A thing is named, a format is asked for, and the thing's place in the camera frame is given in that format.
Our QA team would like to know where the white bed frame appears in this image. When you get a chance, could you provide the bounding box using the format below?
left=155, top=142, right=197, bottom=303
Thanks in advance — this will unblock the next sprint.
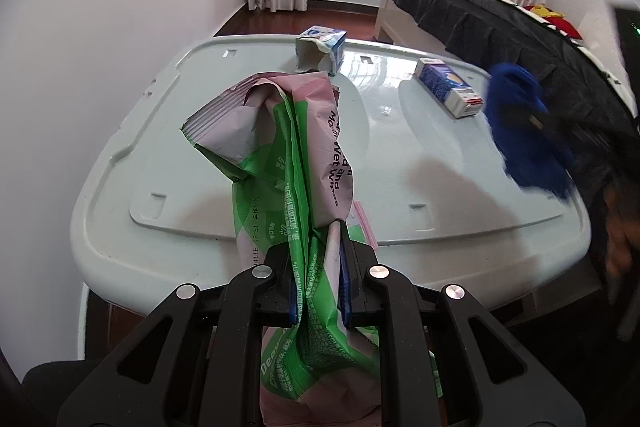
left=376, top=0, right=426, bottom=45

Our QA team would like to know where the pale green plastic bin lid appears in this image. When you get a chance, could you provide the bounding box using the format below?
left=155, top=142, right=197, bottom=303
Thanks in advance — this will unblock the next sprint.
left=70, top=34, right=593, bottom=323

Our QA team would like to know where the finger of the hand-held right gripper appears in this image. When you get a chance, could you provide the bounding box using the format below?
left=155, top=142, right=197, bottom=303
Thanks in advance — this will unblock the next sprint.
left=486, top=63, right=576, bottom=200

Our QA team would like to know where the red yellow pillow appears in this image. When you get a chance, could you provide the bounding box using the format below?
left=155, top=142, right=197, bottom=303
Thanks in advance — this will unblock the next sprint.
left=522, top=4, right=583, bottom=40

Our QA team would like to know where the blue white medicine box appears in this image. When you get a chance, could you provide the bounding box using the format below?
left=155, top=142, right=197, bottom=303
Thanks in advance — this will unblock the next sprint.
left=414, top=58, right=485, bottom=118

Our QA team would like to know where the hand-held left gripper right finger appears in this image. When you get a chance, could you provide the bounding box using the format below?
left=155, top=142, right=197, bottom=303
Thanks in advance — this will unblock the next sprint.
left=332, top=219, right=586, bottom=427

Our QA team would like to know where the person's right hand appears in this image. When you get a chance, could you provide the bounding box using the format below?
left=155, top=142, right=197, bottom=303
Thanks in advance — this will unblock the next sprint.
left=602, top=184, right=640, bottom=278

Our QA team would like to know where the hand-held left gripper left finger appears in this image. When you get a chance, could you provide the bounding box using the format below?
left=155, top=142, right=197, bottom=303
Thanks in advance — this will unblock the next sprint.
left=57, top=241, right=301, bottom=427

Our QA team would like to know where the pink green wet wipes packet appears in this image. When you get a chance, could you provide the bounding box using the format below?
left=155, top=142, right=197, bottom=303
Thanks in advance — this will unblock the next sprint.
left=180, top=71, right=441, bottom=427

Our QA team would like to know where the clear pink zip bag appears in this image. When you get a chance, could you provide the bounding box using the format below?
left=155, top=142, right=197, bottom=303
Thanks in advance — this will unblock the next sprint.
left=350, top=199, right=379, bottom=250

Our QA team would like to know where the small blue white carton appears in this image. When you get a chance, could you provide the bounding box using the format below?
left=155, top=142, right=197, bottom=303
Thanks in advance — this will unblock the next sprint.
left=295, top=25, right=347, bottom=75

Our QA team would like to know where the black bed skirt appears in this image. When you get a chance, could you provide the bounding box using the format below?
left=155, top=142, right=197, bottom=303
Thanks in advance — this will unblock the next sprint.
left=377, top=0, right=640, bottom=228

